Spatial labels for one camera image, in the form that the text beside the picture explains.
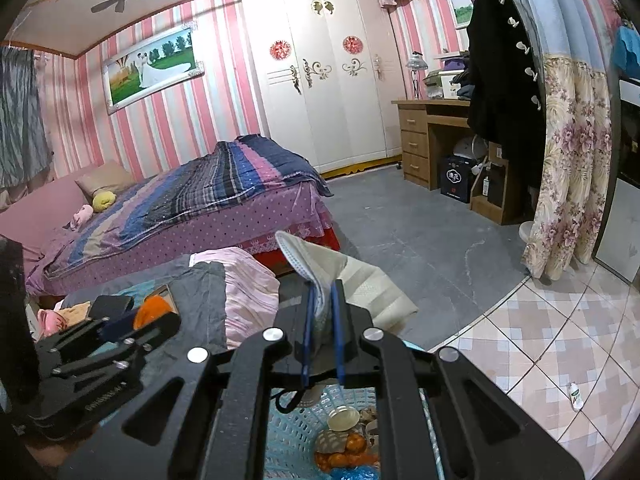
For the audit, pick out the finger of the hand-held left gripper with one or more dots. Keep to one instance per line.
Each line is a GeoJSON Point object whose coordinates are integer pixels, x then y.
{"type": "Point", "coordinates": [120, 327]}
{"type": "Point", "coordinates": [160, 327]}

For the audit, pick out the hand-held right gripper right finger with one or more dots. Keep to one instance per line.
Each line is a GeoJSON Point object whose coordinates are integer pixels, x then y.
{"type": "Point", "coordinates": [339, 340]}

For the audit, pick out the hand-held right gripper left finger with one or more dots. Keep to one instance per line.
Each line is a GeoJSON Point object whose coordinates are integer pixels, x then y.
{"type": "Point", "coordinates": [307, 340]}

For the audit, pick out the white mesh cloth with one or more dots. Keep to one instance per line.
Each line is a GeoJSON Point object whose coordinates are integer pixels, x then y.
{"type": "Point", "coordinates": [360, 285]}

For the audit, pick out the round metal lid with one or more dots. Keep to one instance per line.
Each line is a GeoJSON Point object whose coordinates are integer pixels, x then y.
{"type": "Point", "coordinates": [342, 417]}

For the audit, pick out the light blue plastic basket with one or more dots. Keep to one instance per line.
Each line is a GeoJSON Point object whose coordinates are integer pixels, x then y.
{"type": "Point", "coordinates": [295, 425]}

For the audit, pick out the blue plastic bag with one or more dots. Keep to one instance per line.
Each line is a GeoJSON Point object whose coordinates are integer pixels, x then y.
{"type": "Point", "coordinates": [355, 474]}

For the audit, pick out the person's left hand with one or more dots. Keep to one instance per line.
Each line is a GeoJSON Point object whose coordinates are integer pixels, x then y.
{"type": "Point", "coordinates": [50, 452]}

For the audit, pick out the black phone case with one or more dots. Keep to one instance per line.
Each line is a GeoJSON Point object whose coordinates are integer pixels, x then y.
{"type": "Point", "coordinates": [107, 305]}

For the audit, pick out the orange towel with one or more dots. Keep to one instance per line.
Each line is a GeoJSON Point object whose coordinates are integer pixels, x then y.
{"type": "Point", "coordinates": [75, 314]}

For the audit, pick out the pink striped cloth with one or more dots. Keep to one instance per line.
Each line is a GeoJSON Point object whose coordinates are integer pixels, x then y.
{"type": "Point", "coordinates": [250, 300]}

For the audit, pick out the pink piggy bank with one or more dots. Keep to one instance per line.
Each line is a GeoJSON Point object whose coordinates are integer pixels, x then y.
{"type": "Point", "coordinates": [47, 322]}

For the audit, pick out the purple bed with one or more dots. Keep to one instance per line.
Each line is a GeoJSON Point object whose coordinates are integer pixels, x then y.
{"type": "Point", "coordinates": [225, 230]}

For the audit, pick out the pink plush toy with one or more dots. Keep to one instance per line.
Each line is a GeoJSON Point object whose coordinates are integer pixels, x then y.
{"type": "Point", "coordinates": [81, 216]}

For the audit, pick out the yellow plush toy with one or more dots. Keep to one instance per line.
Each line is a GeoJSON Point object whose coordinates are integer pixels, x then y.
{"type": "Point", "coordinates": [104, 201]}

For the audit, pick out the beige pillow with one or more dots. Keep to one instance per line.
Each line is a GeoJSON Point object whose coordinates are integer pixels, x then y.
{"type": "Point", "coordinates": [102, 177]}

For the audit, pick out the striped purple blue blanket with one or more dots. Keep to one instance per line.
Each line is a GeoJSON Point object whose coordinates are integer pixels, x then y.
{"type": "Point", "coordinates": [210, 185]}

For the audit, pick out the black cardboard box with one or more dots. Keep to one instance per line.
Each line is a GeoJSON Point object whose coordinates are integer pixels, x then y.
{"type": "Point", "coordinates": [455, 180]}

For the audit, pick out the wooden desk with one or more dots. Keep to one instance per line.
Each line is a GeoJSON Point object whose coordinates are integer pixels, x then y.
{"type": "Point", "coordinates": [415, 135]}

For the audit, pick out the white wardrobe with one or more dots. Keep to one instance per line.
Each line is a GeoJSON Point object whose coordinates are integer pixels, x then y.
{"type": "Point", "coordinates": [325, 120]}

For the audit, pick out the grey hanging cloth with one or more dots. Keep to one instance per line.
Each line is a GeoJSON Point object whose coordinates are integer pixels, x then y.
{"type": "Point", "coordinates": [22, 120]}

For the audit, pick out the white round fan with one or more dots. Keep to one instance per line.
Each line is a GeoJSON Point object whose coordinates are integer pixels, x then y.
{"type": "Point", "coordinates": [470, 147]}

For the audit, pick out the small white bottle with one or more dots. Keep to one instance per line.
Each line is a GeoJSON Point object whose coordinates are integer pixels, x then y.
{"type": "Point", "coordinates": [576, 395]}

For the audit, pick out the white storage box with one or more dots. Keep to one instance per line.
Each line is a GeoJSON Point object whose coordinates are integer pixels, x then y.
{"type": "Point", "coordinates": [447, 87]}

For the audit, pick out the table lamp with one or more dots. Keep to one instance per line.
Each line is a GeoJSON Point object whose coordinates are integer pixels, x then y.
{"type": "Point", "coordinates": [415, 65]}

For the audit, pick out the white appliance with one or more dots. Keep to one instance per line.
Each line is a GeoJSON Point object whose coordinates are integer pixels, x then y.
{"type": "Point", "coordinates": [620, 240]}

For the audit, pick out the purple folded cloth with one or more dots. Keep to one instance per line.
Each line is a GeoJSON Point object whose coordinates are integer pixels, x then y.
{"type": "Point", "coordinates": [455, 64]}

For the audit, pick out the black hanging coat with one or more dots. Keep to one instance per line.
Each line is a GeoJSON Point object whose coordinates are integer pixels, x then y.
{"type": "Point", "coordinates": [500, 85]}

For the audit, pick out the blue cloth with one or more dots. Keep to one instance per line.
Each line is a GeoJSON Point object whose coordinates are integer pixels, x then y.
{"type": "Point", "coordinates": [627, 50]}

